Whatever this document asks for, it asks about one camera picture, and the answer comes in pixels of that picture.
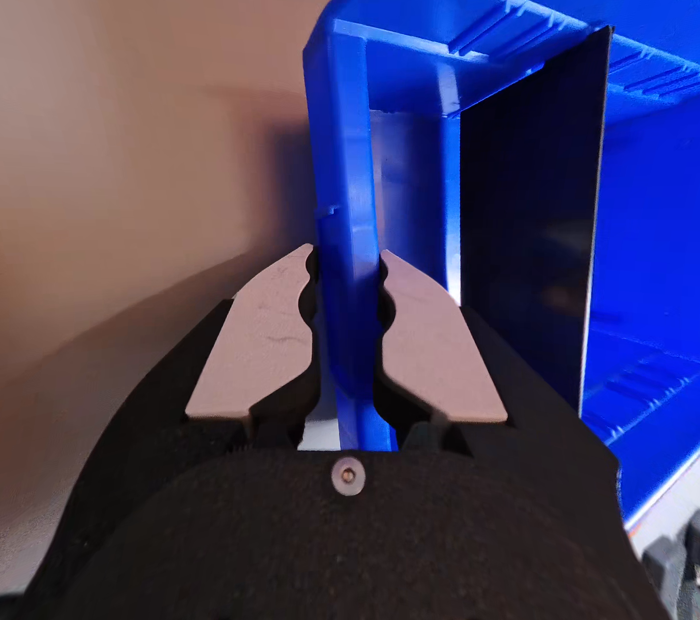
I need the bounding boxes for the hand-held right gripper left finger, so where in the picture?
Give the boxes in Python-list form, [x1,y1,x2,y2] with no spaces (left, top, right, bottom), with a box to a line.
[185,243,322,439]

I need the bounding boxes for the black bin divider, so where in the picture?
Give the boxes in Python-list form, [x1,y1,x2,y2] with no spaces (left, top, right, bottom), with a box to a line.
[459,25,616,418]

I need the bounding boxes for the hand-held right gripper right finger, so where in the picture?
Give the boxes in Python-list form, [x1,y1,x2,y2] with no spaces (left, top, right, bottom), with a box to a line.
[373,248,509,434]

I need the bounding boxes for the blue plastic bin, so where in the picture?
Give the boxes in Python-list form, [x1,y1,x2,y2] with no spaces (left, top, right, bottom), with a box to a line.
[303,0,700,533]

